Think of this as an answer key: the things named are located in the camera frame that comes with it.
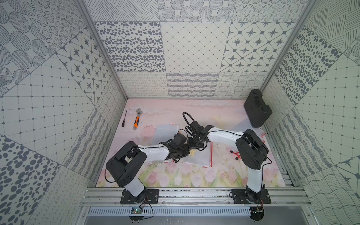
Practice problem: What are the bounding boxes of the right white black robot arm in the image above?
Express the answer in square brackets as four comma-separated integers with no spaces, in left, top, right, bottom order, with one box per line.
[182,112,269,204]

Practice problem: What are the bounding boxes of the dark slim screwdriver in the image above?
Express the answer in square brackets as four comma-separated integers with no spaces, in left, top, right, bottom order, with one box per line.
[121,110,127,127]

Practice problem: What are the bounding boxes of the yellow microfiber cloth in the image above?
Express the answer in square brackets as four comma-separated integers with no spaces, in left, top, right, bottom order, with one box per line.
[189,149,197,156]

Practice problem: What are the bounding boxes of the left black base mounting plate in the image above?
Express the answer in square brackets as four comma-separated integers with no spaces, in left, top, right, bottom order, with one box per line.
[121,189,159,205]

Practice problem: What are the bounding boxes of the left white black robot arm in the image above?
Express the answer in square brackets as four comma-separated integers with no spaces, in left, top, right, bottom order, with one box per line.
[106,133,189,202]

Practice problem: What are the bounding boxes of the orange handled adjustable wrench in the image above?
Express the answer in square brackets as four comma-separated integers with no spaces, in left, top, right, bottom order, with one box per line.
[133,108,143,130]

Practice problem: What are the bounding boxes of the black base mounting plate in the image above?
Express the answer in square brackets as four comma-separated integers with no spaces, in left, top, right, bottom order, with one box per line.
[229,188,272,204]
[121,189,159,205]

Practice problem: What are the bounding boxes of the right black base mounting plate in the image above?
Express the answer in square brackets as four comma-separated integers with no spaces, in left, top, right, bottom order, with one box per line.
[229,188,272,204]

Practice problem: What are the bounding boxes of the clear mesh document bag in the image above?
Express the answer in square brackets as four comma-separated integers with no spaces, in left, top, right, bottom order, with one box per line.
[185,142,213,168]
[229,119,269,167]

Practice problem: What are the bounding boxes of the aluminium mounting rail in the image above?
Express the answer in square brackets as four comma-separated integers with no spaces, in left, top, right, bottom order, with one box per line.
[80,187,311,206]

